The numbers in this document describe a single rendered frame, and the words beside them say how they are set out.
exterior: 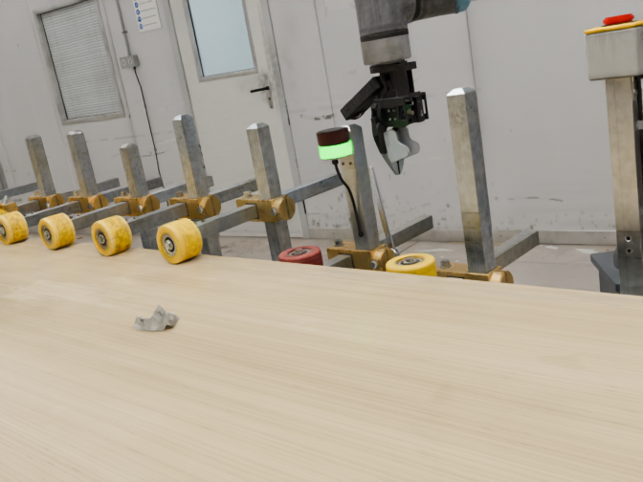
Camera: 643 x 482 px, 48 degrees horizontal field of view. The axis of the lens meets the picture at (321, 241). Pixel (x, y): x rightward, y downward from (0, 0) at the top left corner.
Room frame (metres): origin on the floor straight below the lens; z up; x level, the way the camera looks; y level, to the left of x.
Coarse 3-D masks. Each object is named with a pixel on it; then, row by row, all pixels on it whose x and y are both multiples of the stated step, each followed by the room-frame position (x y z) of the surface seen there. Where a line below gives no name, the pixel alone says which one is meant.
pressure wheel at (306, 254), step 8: (296, 248) 1.33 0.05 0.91; (304, 248) 1.32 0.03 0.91; (312, 248) 1.30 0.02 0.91; (280, 256) 1.28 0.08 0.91; (288, 256) 1.27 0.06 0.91; (296, 256) 1.26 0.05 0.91; (304, 256) 1.26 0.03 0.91; (312, 256) 1.26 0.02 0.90; (320, 256) 1.28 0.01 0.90; (312, 264) 1.26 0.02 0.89; (320, 264) 1.27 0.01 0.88
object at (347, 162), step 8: (328, 128) 1.36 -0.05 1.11; (336, 128) 1.34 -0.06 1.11; (344, 128) 1.33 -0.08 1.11; (336, 144) 1.31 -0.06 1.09; (336, 160) 1.33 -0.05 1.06; (344, 160) 1.36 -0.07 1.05; (352, 160) 1.35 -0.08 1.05; (336, 168) 1.33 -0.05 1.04; (344, 168) 1.36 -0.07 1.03; (352, 168) 1.35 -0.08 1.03; (344, 184) 1.34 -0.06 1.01; (352, 200) 1.35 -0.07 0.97; (360, 232) 1.35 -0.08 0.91
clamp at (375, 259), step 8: (328, 248) 1.42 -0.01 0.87; (336, 248) 1.41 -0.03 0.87; (344, 248) 1.40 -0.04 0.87; (352, 248) 1.39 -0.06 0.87; (376, 248) 1.36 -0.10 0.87; (384, 248) 1.35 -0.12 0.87; (328, 256) 1.42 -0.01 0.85; (352, 256) 1.37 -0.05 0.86; (360, 256) 1.36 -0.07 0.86; (368, 256) 1.34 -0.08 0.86; (376, 256) 1.33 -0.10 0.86; (384, 256) 1.33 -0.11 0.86; (392, 256) 1.35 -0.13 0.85; (360, 264) 1.36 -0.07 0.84; (368, 264) 1.34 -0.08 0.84; (376, 264) 1.33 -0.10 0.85; (384, 264) 1.33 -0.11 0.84
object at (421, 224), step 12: (420, 216) 1.58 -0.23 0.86; (396, 228) 1.52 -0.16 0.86; (408, 228) 1.51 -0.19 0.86; (420, 228) 1.54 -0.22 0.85; (384, 240) 1.45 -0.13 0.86; (396, 240) 1.48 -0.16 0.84; (408, 240) 1.51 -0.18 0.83; (324, 264) 1.34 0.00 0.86; (336, 264) 1.34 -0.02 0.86; (348, 264) 1.37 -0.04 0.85
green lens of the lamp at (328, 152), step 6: (342, 144) 1.31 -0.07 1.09; (348, 144) 1.32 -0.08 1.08; (324, 150) 1.32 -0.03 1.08; (330, 150) 1.31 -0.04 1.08; (336, 150) 1.31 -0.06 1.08; (342, 150) 1.31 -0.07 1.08; (348, 150) 1.32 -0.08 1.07; (324, 156) 1.32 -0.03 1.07; (330, 156) 1.31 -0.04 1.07; (336, 156) 1.31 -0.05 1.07; (342, 156) 1.31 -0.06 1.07
